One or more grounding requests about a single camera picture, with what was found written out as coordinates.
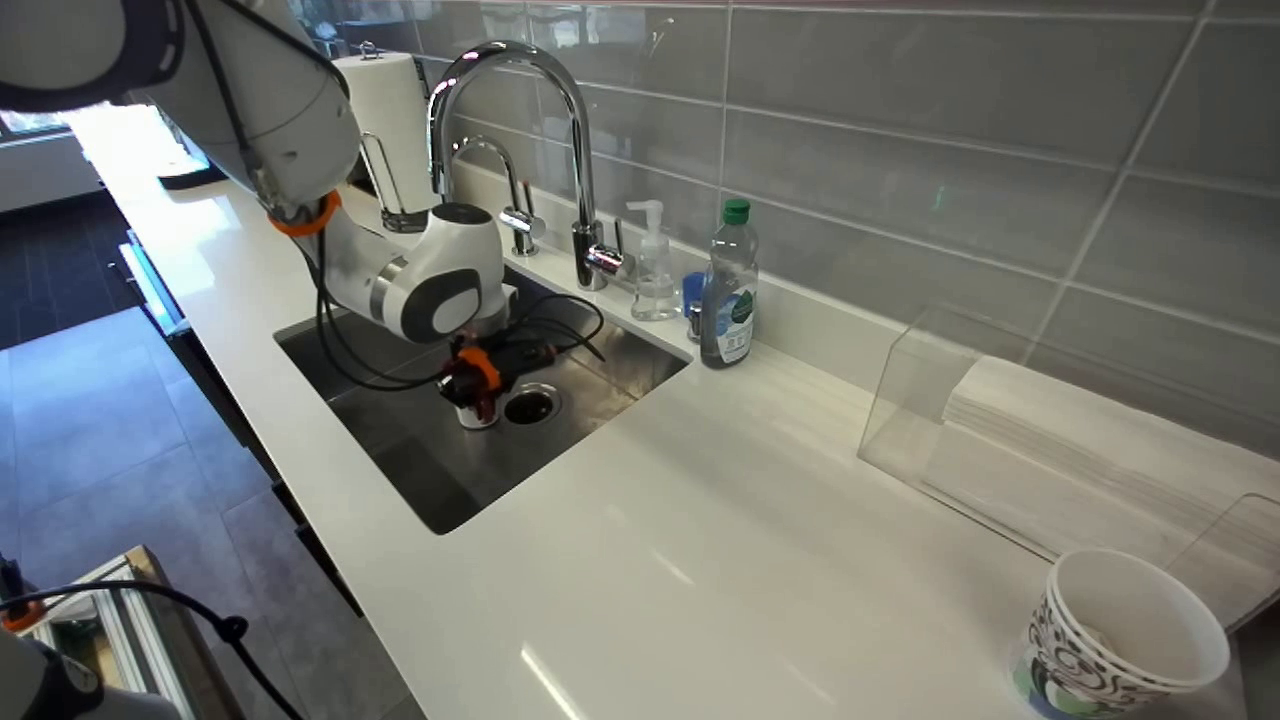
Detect black flat device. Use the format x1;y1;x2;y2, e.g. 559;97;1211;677
155;157;230;190

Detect white side cabinet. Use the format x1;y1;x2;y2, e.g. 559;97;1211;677
0;112;109;216

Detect clear soap pump bottle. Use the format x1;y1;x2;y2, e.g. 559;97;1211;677
618;194;678;322

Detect orange clip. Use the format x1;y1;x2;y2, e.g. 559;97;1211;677
0;592;51;631

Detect white paper towel roll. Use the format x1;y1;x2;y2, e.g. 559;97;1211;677
333;47;445;216

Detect red and white mug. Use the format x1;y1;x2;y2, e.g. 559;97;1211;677
451;397;505;435

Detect dark lower cabinet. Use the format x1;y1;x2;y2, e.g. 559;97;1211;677
116;232;433;720

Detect tall chrome gooseneck faucet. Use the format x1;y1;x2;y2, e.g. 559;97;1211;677
418;35;630;293

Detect small chrome faucet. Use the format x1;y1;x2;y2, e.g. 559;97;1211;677
451;127;546;259

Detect thin black camera cable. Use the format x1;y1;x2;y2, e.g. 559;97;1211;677
0;577;309;720

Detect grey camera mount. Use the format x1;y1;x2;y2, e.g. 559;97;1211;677
0;624;182;720

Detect patterned paper cup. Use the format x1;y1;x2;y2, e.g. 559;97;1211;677
1007;544;1231;720

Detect wire paper towel holder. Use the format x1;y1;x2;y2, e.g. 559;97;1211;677
356;130;463;234

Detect green-capped dish soap bottle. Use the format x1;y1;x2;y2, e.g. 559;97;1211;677
690;194;764;372

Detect stainless steel sink basin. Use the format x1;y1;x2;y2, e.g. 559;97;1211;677
270;253;694;540

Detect white metal frame cart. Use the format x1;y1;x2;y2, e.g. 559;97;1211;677
34;540;244;720

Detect clear acrylic stand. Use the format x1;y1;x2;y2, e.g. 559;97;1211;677
856;322;1280;635

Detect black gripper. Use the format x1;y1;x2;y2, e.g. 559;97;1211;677
435;329;514;402

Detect round sink drain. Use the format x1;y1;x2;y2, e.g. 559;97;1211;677
501;381;559;430

